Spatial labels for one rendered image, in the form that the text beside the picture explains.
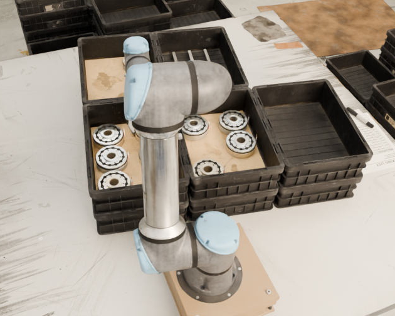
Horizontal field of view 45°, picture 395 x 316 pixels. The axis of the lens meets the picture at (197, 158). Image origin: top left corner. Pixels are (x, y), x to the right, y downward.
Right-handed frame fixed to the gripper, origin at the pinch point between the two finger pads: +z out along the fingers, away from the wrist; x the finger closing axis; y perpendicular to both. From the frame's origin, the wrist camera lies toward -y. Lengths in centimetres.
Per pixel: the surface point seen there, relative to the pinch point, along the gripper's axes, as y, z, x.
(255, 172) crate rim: -27.8, -7.6, -34.1
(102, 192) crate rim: -32.3, -7.6, 11.8
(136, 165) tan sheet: -13.5, 2.3, 1.9
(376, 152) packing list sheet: -2, 15, -90
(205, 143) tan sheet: -5.2, 2.2, -21.9
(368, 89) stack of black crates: 86, 58, -132
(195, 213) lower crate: -28.3, 11.0, -16.5
